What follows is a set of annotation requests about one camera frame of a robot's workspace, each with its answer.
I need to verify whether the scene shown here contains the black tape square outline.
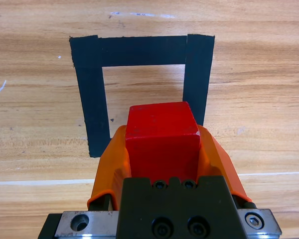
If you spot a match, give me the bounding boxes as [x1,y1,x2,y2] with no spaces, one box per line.
[69,34,216,158]

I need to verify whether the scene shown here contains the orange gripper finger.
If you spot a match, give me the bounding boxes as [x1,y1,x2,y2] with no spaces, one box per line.
[196,124,257,210]
[87,124,133,212]

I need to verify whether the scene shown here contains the red wooden block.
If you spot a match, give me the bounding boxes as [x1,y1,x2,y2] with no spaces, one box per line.
[125,101,201,185]

